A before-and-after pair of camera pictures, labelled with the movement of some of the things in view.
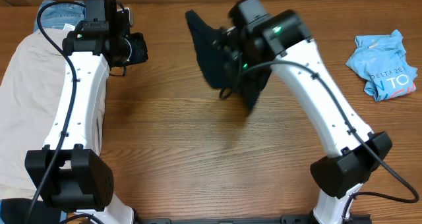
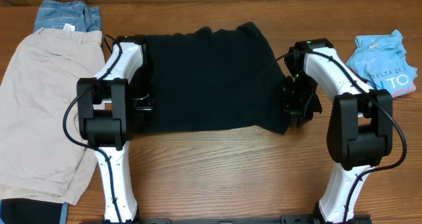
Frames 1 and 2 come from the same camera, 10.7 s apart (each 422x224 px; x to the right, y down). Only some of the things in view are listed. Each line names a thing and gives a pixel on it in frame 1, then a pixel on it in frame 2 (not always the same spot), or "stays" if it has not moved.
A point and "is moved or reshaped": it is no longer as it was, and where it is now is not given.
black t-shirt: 211,58 is moved or reshaped
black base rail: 244,219 stays
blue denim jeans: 61,15 stays
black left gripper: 140,55 → 141,113
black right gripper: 233,67 → 295,112
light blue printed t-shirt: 380,61 stays
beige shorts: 31,91 stays
